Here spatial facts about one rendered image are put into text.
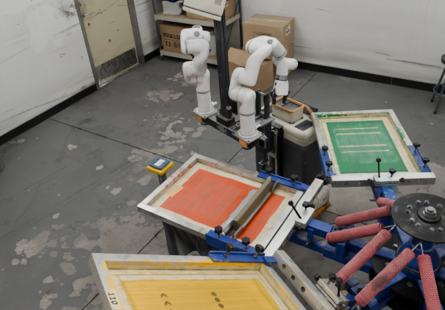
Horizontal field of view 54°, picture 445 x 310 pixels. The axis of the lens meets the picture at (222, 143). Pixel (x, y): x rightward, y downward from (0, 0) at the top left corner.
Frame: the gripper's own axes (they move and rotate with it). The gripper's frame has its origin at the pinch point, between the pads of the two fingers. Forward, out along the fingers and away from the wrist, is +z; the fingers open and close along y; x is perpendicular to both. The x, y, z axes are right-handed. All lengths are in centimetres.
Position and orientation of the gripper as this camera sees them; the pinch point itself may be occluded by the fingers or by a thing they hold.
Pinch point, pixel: (279, 102)
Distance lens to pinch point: 292.6
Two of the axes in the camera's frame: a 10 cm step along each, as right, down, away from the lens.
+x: -5.8, -2.5, 7.8
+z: -0.6, 9.6, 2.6
